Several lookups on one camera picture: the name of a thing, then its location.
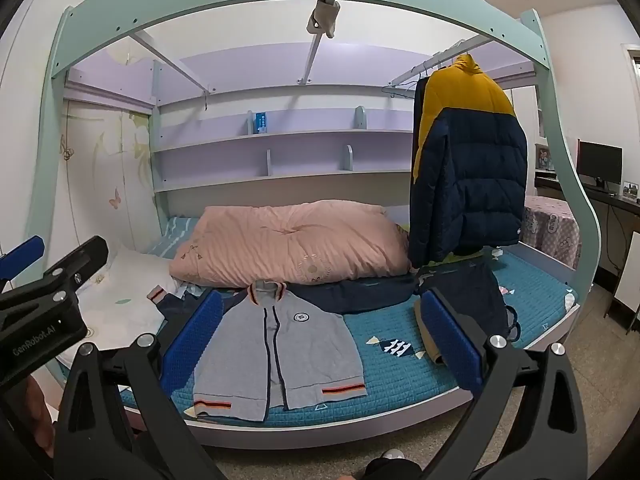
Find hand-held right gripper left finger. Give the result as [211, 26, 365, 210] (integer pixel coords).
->
[52, 289, 226, 480]

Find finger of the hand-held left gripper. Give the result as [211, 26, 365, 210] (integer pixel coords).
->
[0, 235, 46, 292]
[0, 236, 110, 313]

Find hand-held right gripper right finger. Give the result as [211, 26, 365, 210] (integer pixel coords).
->
[420, 287, 588, 480]

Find grey zip jacket navy sleeves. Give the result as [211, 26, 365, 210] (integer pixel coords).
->
[147, 281, 368, 422]

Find person's left hand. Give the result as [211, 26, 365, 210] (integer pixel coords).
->
[24, 374, 57, 458]

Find tan pants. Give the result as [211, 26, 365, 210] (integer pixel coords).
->
[412, 305, 447, 366]

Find teal quilted bed cover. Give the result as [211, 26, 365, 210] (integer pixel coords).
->
[119, 247, 581, 429]

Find crumpled dark navy garment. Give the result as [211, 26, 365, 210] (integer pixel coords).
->
[417, 259, 522, 345]

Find white blanket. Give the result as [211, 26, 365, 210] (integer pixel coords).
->
[55, 244, 184, 367]

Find light blue striped pillow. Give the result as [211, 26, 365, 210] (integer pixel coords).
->
[147, 216, 202, 261]

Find white wardrobe with butterfly print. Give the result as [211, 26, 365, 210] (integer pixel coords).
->
[25, 99, 157, 262]

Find flat dark navy garment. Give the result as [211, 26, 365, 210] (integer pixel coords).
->
[287, 275, 419, 316]

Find person's leg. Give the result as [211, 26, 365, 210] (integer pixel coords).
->
[362, 457, 427, 480]

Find pink pillow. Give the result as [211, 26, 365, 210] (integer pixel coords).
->
[169, 200, 414, 289]

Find pink patterned table cover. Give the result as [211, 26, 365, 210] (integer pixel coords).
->
[522, 195, 583, 269]

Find navy and yellow puffer jacket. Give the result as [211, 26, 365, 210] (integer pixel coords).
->
[409, 54, 529, 269]

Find white board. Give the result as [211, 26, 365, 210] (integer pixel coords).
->
[614, 230, 640, 317]

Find dark desk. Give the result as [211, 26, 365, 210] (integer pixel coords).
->
[534, 169, 640, 281]

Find black computer monitor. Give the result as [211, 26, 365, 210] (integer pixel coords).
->
[576, 140, 624, 192]

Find white framed window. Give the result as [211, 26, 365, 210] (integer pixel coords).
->
[620, 42, 640, 111]

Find grey cloth bundle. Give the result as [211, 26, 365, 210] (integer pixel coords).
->
[306, 0, 342, 40]

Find lilac wall shelf unit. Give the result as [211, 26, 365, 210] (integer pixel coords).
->
[150, 52, 538, 196]

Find mint green bunk bed frame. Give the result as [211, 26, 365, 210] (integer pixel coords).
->
[25, 0, 601, 443]

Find wire clothes hangers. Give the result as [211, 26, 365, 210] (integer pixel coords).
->
[381, 54, 453, 102]

